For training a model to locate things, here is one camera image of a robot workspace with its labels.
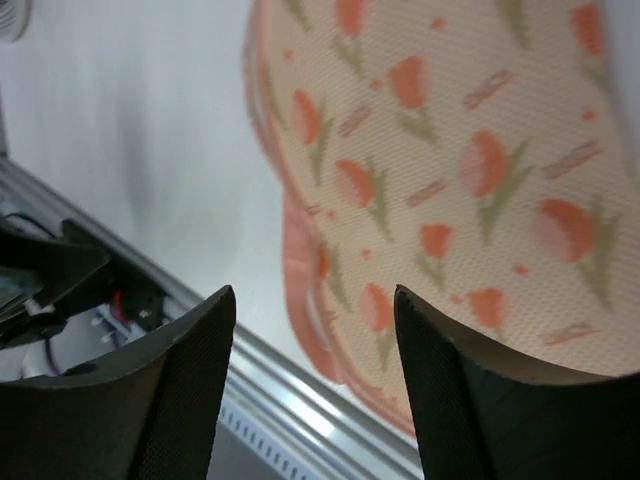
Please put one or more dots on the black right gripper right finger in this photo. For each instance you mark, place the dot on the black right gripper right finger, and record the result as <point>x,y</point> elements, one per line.
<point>482,410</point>

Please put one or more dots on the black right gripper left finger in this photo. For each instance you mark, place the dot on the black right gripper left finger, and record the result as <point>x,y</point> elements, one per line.
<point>145,411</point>

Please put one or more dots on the tulip print bra laundry bag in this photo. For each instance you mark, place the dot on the tulip print bra laundry bag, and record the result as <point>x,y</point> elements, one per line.
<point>469,150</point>

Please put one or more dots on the white slotted cable duct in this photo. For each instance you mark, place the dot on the white slotted cable duct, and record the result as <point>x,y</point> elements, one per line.
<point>250,452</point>

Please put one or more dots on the aluminium front rail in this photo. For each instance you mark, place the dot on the aluminium front rail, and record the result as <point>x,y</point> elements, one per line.
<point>329,433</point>

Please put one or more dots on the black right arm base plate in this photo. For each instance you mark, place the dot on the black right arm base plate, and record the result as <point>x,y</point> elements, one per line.
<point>46,280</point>

